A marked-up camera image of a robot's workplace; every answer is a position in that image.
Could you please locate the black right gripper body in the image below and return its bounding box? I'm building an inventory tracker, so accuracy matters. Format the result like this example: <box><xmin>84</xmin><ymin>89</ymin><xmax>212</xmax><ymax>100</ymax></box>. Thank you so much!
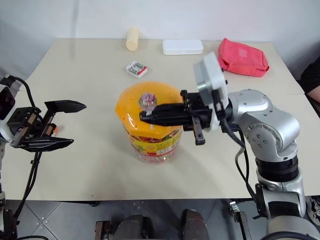
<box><xmin>179</xmin><ymin>89</ymin><xmax>221</xmax><ymax>147</ymax></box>

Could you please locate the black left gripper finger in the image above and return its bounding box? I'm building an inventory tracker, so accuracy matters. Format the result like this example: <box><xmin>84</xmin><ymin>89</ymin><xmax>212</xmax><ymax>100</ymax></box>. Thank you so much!
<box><xmin>44</xmin><ymin>99</ymin><xmax>88</xmax><ymax>115</ymax></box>
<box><xmin>18</xmin><ymin>136</ymin><xmax>75</xmax><ymax>152</ymax></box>

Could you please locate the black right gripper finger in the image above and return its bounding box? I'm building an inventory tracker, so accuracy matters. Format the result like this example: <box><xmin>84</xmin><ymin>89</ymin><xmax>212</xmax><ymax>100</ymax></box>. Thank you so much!
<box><xmin>139</xmin><ymin>112</ymin><xmax>186</xmax><ymax>127</ymax></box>
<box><xmin>149</xmin><ymin>103</ymin><xmax>186</xmax><ymax>117</ymax></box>

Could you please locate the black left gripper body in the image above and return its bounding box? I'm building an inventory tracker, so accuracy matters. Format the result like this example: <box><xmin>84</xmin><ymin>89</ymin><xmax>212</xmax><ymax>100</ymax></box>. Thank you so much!
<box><xmin>6</xmin><ymin>106</ymin><xmax>58</xmax><ymax>149</ymax></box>

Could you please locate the pink lollipop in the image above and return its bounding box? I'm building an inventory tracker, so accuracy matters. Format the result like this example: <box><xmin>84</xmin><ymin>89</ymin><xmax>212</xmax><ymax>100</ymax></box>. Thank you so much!
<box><xmin>139</xmin><ymin>91</ymin><xmax>159</xmax><ymax>117</ymax></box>

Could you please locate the clear jar with yellow lid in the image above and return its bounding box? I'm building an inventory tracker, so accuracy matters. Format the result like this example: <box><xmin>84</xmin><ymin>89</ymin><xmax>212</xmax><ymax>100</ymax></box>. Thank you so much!
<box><xmin>114</xmin><ymin>81</ymin><xmax>185</xmax><ymax>165</ymax></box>

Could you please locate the battery pack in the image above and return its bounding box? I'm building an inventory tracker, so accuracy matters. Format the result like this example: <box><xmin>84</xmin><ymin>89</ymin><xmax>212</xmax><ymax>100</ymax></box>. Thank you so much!
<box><xmin>124</xmin><ymin>60</ymin><xmax>148</xmax><ymax>80</ymax></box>

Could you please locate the white rectangular box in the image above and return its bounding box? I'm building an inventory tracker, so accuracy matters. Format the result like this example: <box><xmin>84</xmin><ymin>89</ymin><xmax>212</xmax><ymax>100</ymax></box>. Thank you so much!
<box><xmin>162</xmin><ymin>39</ymin><xmax>204</xmax><ymax>56</ymax></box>

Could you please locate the red fabric pouch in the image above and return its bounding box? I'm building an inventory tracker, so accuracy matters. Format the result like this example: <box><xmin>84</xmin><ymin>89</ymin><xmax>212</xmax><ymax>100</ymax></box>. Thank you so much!
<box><xmin>216</xmin><ymin>37</ymin><xmax>270</xmax><ymax>78</ymax></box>

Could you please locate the cream cylinder roll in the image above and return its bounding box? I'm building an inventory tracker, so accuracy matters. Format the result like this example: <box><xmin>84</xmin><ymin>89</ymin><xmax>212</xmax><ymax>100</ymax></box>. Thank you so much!
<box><xmin>125</xmin><ymin>26</ymin><xmax>140</xmax><ymax>52</ymax></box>

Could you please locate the dark rounded shape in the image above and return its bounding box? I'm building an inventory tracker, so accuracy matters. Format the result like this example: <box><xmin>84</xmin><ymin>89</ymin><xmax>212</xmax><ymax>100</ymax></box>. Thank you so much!
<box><xmin>181</xmin><ymin>208</ymin><xmax>208</xmax><ymax>240</ymax></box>
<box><xmin>116</xmin><ymin>213</ymin><xmax>151</xmax><ymax>240</ymax></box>

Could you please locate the person in black clothes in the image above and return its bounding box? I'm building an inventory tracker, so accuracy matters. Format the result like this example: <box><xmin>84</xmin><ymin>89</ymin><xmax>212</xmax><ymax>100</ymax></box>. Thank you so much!
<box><xmin>298</xmin><ymin>58</ymin><xmax>320</xmax><ymax>101</ymax></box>

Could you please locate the patterned shoe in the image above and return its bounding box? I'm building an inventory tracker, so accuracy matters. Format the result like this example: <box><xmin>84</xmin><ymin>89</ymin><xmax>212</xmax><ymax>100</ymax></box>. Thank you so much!
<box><xmin>304</xmin><ymin>195</ymin><xmax>320</xmax><ymax>226</ymax></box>

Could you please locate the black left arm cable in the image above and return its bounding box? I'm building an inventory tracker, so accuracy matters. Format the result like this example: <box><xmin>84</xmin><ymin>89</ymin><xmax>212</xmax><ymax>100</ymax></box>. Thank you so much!
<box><xmin>4</xmin><ymin>74</ymin><xmax>44</xmax><ymax>223</ymax></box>

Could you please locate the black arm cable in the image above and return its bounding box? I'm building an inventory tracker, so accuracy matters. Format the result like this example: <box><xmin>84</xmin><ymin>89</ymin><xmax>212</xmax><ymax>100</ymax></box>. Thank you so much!
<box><xmin>4</xmin><ymin>74</ymin><xmax>44</xmax><ymax>223</ymax></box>
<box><xmin>212</xmin><ymin>89</ymin><xmax>262</xmax><ymax>218</ymax></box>

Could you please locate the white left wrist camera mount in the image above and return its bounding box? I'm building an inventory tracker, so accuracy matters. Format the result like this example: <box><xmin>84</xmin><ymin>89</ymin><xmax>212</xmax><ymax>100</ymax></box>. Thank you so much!
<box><xmin>0</xmin><ymin>74</ymin><xmax>23</xmax><ymax>144</ymax></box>

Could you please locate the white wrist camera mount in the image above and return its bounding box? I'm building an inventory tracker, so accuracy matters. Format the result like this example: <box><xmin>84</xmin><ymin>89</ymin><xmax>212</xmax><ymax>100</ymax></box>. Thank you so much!
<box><xmin>0</xmin><ymin>74</ymin><xmax>23</xmax><ymax>144</ymax></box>
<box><xmin>192</xmin><ymin>51</ymin><xmax>230</xmax><ymax>132</ymax></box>

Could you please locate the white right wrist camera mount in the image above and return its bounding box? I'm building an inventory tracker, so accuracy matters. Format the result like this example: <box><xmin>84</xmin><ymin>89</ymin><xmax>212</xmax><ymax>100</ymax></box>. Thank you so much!
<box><xmin>192</xmin><ymin>51</ymin><xmax>230</xmax><ymax>132</ymax></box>

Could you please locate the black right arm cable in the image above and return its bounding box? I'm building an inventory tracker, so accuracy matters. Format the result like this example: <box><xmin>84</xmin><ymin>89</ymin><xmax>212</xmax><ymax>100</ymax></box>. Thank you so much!
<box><xmin>212</xmin><ymin>89</ymin><xmax>262</xmax><ymax>218</ymax></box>

